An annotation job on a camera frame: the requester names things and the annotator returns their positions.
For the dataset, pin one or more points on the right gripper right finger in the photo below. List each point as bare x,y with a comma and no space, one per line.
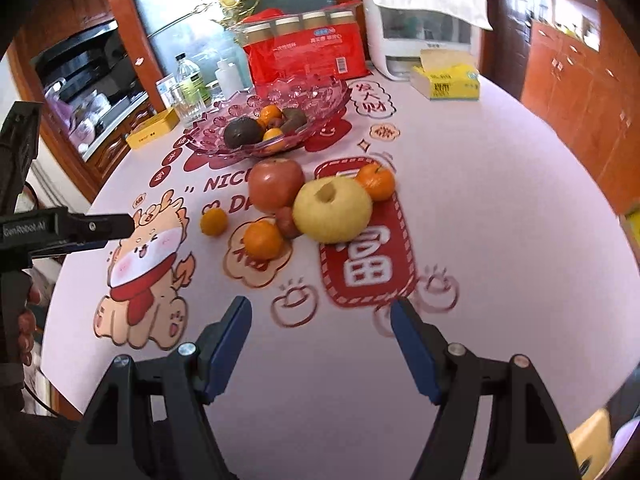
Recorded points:
423,348

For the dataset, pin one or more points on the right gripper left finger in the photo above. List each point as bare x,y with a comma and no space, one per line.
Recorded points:
219,347

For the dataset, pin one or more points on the large orange tangerine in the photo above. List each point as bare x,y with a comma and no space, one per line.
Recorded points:
262,240

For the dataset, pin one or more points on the small yellow orange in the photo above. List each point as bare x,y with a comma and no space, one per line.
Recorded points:
214,222

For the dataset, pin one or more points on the small red wrinkled fruit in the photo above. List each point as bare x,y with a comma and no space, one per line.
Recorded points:
286,224

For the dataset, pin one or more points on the red yellow apple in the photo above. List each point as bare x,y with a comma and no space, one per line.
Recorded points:
274,183

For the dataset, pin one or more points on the yellow pear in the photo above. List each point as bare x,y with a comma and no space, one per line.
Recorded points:
332,210

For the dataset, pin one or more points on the dark green avocado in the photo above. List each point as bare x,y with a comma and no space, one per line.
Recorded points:
242,131

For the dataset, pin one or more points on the medium orange tangerine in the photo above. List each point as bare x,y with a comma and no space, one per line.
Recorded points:
270,116

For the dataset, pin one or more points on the dark overripe banana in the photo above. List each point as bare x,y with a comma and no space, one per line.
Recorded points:
293,119

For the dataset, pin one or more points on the pink glass fruit plate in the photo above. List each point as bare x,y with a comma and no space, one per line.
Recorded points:
320,98

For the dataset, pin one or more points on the small yellow kumquat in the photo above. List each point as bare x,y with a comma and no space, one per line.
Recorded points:
274,137

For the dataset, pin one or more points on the person left hand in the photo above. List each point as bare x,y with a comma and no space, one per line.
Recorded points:
27,326

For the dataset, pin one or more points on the flat yellow box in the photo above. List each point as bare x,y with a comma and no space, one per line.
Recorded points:
153,128

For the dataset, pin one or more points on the drinking glass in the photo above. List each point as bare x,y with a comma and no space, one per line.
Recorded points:
187,105

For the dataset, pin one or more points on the clear plastic bottle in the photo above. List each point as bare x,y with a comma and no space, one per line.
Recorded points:
191,81

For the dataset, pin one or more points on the white small bottle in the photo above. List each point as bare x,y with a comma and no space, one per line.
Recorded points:
229,78

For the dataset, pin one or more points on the yellow tissue box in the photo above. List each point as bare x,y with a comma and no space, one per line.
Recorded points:
446,75

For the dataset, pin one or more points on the wooden cabinet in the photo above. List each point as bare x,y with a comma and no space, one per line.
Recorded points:
588,96

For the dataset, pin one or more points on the white appliance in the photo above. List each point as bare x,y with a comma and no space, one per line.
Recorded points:
399,30

